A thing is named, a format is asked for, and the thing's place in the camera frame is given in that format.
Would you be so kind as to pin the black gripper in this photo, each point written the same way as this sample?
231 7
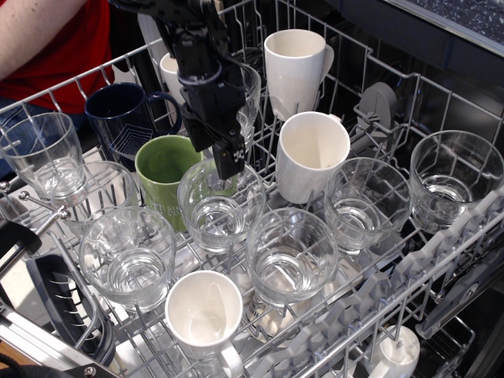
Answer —
210 112

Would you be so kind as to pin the clear glass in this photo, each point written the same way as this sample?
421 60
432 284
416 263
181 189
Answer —
44 150
365 201
219 213
92 190
247 115
290 254
450 173
128 256

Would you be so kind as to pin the person forearm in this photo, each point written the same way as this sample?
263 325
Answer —
28 28

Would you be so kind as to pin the white mug behind arm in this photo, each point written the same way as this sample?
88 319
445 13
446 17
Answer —
169 72

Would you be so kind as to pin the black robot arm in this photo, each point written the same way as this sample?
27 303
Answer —
192 32

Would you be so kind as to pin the white cup lower rack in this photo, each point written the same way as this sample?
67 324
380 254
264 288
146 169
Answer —
396 355

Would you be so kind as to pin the clear glass behind gripper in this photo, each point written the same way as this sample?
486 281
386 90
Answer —
247 115

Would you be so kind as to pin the green ceramic mug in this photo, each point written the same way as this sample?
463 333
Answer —
160 165

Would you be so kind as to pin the white mug centre right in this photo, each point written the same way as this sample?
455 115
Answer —
311 145

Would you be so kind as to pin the tall white mug back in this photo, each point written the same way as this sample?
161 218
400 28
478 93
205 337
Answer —
296 63

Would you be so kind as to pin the dark blue mug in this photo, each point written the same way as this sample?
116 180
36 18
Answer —
122 118

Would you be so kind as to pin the white mug front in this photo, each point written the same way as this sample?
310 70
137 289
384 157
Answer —
203 311

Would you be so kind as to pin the red shirt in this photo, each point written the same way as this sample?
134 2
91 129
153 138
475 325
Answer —
85 44

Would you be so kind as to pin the grey plastic tine row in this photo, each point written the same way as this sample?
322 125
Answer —
383 294

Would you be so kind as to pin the grey wire dishwasher rack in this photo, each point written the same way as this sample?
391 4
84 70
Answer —
432 284

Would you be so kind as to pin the black dishwasher rack handle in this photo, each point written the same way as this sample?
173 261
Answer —
75 316

